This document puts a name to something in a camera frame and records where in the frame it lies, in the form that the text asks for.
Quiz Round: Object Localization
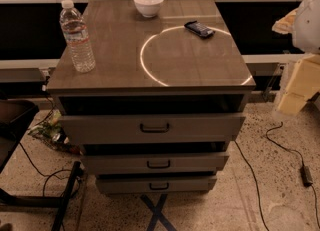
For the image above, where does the black floor cable right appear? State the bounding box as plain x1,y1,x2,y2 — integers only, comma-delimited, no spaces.
233,140,270,231

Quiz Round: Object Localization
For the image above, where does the middle grey drawer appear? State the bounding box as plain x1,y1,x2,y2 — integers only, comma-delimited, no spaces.
82,152,229,175

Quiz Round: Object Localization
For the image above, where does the top grey drawer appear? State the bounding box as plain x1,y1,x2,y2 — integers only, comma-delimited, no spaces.
60,113,245,145

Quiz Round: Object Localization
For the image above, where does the black table frame left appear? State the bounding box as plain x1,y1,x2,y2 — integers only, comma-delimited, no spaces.
0,98,82,231

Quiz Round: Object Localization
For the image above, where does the bottom grey drawer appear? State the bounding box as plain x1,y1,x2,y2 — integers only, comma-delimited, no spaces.
95,175,217,194

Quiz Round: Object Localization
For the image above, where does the green snack bag pile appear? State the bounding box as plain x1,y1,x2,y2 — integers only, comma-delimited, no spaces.
28,109,80,155

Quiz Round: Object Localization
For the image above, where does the grey three-drawer cabinet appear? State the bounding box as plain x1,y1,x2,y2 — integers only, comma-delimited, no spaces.
48,0,255,179

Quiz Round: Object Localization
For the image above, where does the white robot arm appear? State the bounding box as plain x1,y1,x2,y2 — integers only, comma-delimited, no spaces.
272,0,320,120

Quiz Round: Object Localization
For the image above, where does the black floor cable left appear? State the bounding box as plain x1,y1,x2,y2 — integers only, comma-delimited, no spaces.
18,141,81,199

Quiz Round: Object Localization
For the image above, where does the black power adapter cable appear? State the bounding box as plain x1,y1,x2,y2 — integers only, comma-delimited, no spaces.
265,121,320,231

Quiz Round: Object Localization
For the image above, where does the grey drawer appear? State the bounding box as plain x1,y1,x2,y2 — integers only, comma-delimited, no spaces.
82,152,229,175
95,175,217,194
60,113,245,145

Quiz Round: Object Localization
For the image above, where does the black floor cable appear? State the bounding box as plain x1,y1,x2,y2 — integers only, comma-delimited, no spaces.
18,141,81,199
233,140,270,231

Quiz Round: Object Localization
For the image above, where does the clear plastic water bottle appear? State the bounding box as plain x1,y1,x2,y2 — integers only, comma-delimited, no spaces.
59,0,95,73

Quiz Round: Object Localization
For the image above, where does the white ceramic bowl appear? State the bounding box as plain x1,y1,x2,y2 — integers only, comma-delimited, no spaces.
133,0,164,18

